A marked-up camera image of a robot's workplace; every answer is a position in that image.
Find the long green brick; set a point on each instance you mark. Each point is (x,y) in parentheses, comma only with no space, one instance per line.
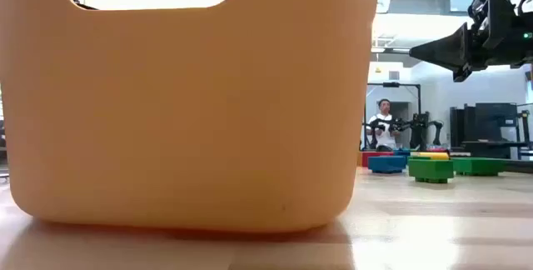
(479,166)

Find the green block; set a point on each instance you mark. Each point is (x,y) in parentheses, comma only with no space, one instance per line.
(431,170)

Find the red brick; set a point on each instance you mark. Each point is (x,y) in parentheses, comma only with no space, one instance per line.
(375,158)

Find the black background robot arm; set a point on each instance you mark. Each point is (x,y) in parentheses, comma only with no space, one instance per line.
(420,130)
(377,126)

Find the grey ventilation box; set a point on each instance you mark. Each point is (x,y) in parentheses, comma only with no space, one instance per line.
(460,0)

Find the black equipment cabinet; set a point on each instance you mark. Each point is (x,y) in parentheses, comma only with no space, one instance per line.
(487,124)

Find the grey overhead bar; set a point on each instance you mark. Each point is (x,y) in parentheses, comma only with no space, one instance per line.
(389,49)

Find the yellow hanging fixture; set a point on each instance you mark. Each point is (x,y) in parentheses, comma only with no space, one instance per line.
(377,70)

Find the black side table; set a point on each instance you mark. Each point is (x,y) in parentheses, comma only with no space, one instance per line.
(491,145)

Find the person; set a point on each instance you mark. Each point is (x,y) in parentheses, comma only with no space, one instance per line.
(384,105)

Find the blue brick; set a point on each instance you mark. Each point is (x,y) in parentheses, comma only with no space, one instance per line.
(387,164)

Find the orange plastic bin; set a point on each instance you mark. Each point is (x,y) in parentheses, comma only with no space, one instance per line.
(187,116)

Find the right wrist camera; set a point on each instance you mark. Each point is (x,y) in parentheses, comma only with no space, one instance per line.
(479,9)

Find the black gantry frame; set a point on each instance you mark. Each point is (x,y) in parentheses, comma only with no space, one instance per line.
(393,84)

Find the black table frame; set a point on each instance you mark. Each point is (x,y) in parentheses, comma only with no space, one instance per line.
(520,166)

